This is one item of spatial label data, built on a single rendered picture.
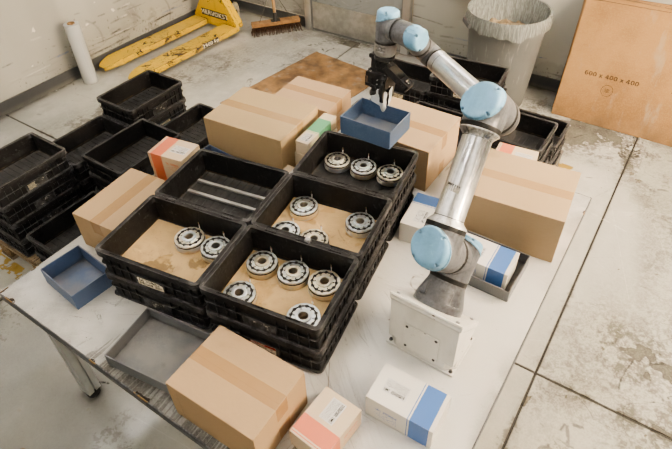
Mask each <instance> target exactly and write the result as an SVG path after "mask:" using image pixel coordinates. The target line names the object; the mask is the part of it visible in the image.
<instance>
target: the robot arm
mask: <svg viewBox="0 0 672 449"><path fill-rule="evenodd" d="M399 17H400V11H399V10H398V9H397V8H395V7H381V8H379V9H378V11H377V16H376V21H375V22H376V28H375V44H374V51H373V52H372V53H369V57H371V67H370V68H368V70H367V71H366V75H365V85H367V86H370V87H371V88H379V89H377V90H376V94H375V95H371V97H370V98H371V100H372V101H373V102H374V103H376V104H378V105H379V106H380V109H381V111H382V112H384V111H385V109H386V105H389V103H390V101H391V98H392V95H393V92H394V88H395V83H396V84H397V85H398V86H399V87H400V88H401V89H402V90H403V91H404V92H407V91H408V90H409V89H410V88H411V87H412V86H413V85H414V83H413V82H412V81H411V80H410V79H409V77H408V76H407V75H406V74H405V73H404V72H403V71H402V70H401V69H400V68H399V67H398V66H397V65H396V64H395V63H394V62H393V60H395V54H396V48H397V44H399V45H401V46H403V47H404V48H405V49H407V50H408V51H409V52H410V53H411V54H412V55H413V56H415V57H416V58H417V59H418V60H419V61H420V62H421V63H422V64H423V65H424V66H426V67H427V68H428V69H429V70H430V71H431V72H432V73H433V74H435V75H436V76H437V77H438V78H439V79H440V80H441V81H442V82H443V83H444V84H445V85H446V86H447V87H449V88H450V89H451V90H452V91H453V92H454V93H455V94H456V95H457V96H458V97H459V98H460V99H461V102H460V107H461V111H462V113H463V117H462V120H461V122H460V125H459V127H460V129H461V131H462V136H461V139H460V142H459V145H458V148H457V150H456V153H455V156H454V159H453V162H452V164H451V167H450V170H449V173H448V176H447V179H446V181H445V184H444V187H443V190H442V193H441V196H440V198H439V201H438V204H437V207H436V210H435V213H434V214H433V215H431V216H429V217H427V219H426V222H425V224H424V226H423V227H421V228H420V229H418V230H417V231H416V232H415V234H414V235H413V237H412V240H411V253H412V256H413V258H414V260H415V261H416V262H417V263H418V264H419V265H420V266H421V267H423V268H425V269H427V270H430V273H429V275H428V276H427V277H426V278H425V280H424V281H423V282H422V283H421V284H420V285H419V286H418V288H417V289H416V290H415V293H414V295H413V297H414V298H415V299H417V300H418V301H420V302H421V303H423V304H425V305H427V306H429V307H431V308H433V309H435V310H437V311H439V312H442V313H444V314H447V315H450V316H453V317H457V318H460V317H461V315H462V313H463V308H464V296H465V290H466V288H467V285H468V283H469V281H470V278H471V276H472V274H473V271H474V269H475V267H476V264H477V262H478V260H479V258H480V257H481V252H482V250H483V245H482V243H481V242H479V241H478V240H476V239H475V238H472V237H471V236H469V235H467V234H466V233H467V230H466V228H465V226H464V222H465V219H466V216H467V213H468V210H469V207H470V205H471V202H472V199H473V196H474V193H475V190H476V188H477V185H478V182H479V179H480V176H481V173H482V171H483V168H484V165H485V162H486V159H487V156H488V154H489V151H490V148H491V145H492V143H493V142H494V141H496V140H498V139H500V136H505V135H508V134H510V133H511V132H512V131H514V130H515V128H516V127H517V125H518V124H519V120H520V111H519V108H518V106H517V104H516V103H515V102H514V101H513V100H512V99H511V98H510V97H509V96H508V95H507V94H506V92H505V91H504V89H503V88H501V87H500V86H498V85H497V84H495V83H493V82H489V81H483V82H479V81H478V80H477V79H475V78H474V77H473V76H472V75H471V74H470V73H468V72H467V71H466V70H465V69H464V68H463V67H462V66H460V65H459V64H458V63H457V62H456V61H455V60H453V59H452V58H451V57H450V56H449V55H448V54H447V53H445V52H444V51H443V50H442V49H441V48H440V47H439V46H438V45H436V44H435V43H434V42H433V41H432V40H431V39H430V38H429V35H428V31H427V30H426V29H424V28H422V27H421V26H419V25H416V24H413V23H410V22H407V21H405V20H403V19H401V18H399ZM369 70H370V71H369ZM371 70H372V71H371ZM367 75H368V77H367ZM366 80H367V82H366Z"/></svg>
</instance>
